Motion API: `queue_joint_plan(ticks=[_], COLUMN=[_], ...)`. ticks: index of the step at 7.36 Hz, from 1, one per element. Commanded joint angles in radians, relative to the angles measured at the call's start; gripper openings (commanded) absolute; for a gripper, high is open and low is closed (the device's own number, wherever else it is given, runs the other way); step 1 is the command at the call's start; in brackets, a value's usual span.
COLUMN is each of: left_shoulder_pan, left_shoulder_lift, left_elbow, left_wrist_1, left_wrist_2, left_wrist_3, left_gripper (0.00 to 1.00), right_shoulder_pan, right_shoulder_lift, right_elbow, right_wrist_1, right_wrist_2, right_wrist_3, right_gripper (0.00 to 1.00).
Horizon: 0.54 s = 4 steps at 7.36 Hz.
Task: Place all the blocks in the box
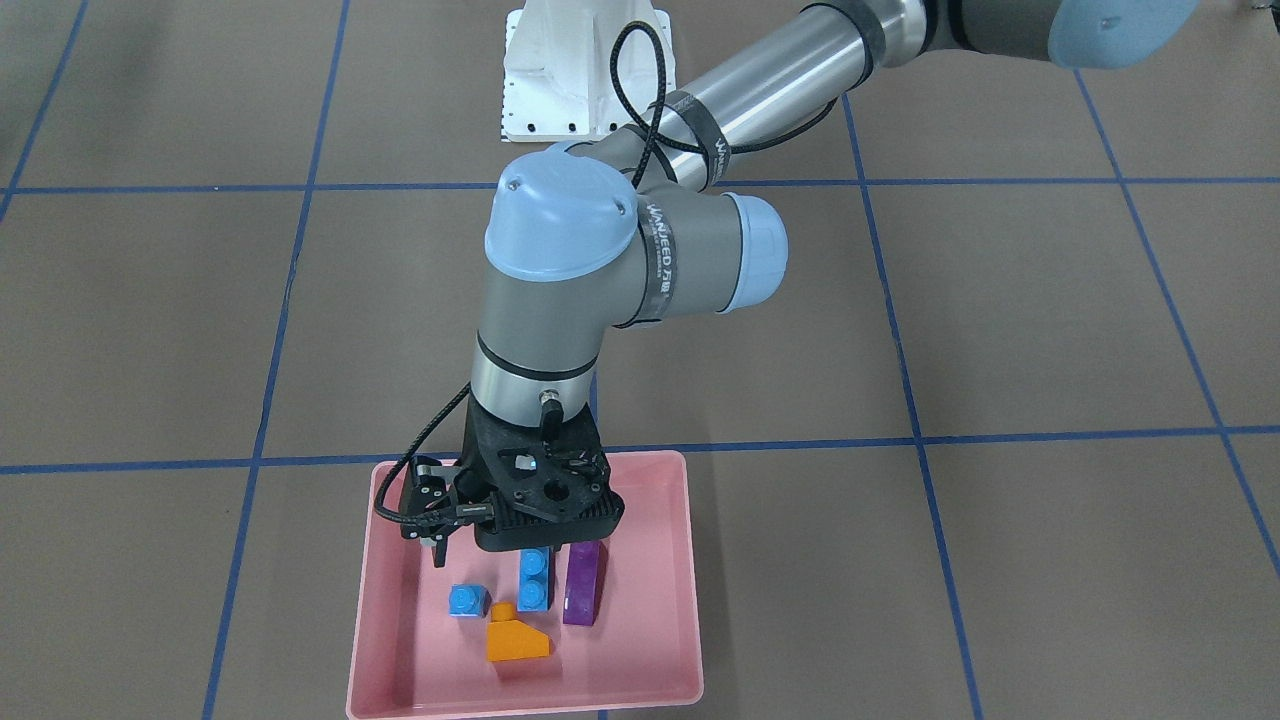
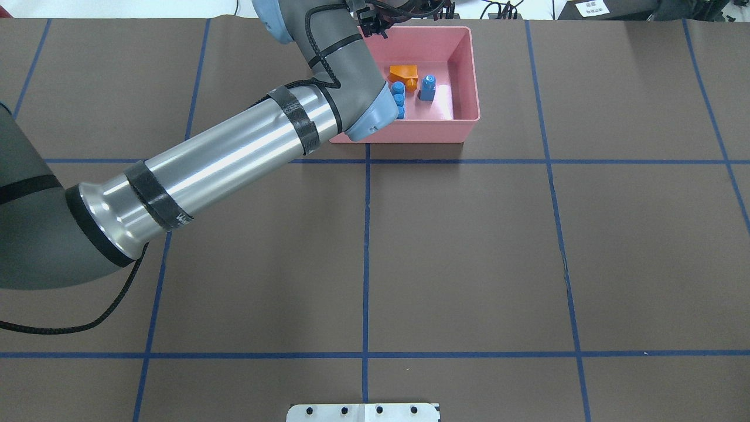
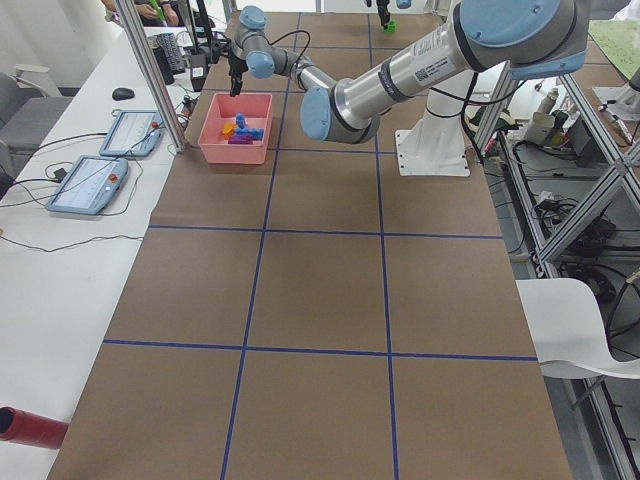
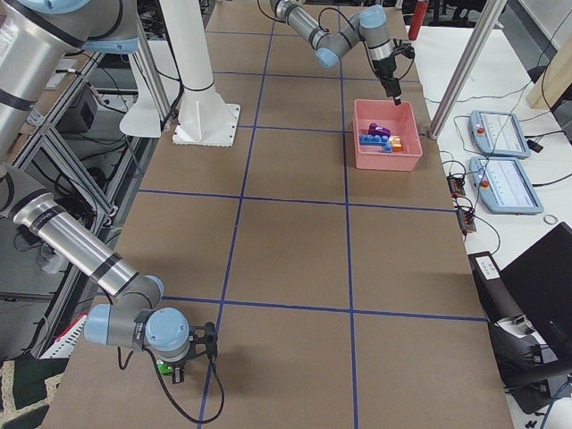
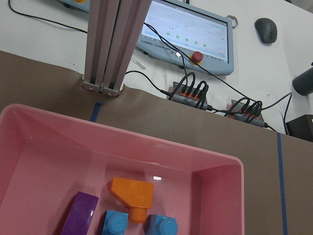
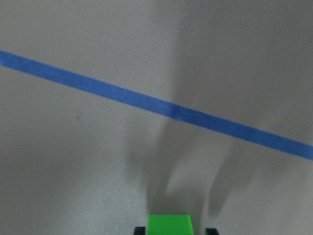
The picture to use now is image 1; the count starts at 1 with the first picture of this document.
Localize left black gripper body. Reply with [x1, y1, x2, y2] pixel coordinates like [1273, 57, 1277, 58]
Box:
[461, 400, 605, 511]

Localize small blue block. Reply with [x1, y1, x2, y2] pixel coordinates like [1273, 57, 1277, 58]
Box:
[447, 584, 492, 618]

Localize long blue block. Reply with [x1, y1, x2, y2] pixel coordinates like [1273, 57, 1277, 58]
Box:
[516, 547, 554, 612]

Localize purple block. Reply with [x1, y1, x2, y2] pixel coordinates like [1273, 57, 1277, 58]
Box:
[562, 539, 607, 626]

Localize orange block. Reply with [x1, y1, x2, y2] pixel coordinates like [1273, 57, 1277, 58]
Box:
[485, 602, 552, 664]

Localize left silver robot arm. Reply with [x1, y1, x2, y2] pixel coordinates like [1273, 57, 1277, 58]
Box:
[370, 1, 1197, 568]

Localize pink plastic box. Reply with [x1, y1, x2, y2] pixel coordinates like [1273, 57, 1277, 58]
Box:
[346, 450, 705, 720]

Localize white pedestal column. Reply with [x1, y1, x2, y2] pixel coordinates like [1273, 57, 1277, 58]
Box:
[500, 1, 676, 143]

